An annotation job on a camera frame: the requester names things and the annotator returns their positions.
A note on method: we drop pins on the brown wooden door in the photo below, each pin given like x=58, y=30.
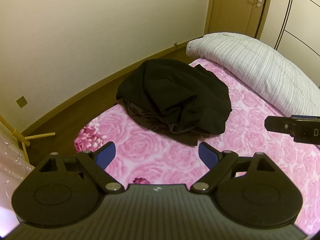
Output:
x=246, y=17

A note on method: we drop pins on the white striped duvet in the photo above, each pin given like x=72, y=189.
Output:
x=273, y=77

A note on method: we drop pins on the wall socket plate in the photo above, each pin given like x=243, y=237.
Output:
x=21, y=101

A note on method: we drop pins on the pink rose bedsheet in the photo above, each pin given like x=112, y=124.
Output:
x=141, y=153

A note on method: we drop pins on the black zip jacket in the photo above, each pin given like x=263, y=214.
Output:
x=176, y=100

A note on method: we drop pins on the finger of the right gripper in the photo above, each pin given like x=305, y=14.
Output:
x=279, y=124

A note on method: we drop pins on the white wardrobe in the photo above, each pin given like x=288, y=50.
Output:
x=299, y=18

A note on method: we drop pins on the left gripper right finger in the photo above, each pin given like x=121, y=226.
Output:
x=224, y=165

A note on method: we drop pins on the yellow wooden rack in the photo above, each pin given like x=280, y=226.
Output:
x=25, y=141

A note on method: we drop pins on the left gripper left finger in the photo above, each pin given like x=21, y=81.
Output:
x=86, y=165

